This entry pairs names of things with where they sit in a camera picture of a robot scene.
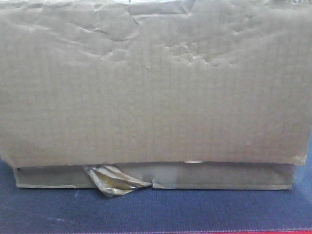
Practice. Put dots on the large brown cardboard box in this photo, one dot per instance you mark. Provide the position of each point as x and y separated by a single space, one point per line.
185 94

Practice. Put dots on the crumpled clear packing tape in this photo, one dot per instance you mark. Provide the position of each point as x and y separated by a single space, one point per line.
111 181

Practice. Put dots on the blue fabric mat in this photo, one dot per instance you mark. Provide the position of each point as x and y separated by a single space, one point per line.
151 211

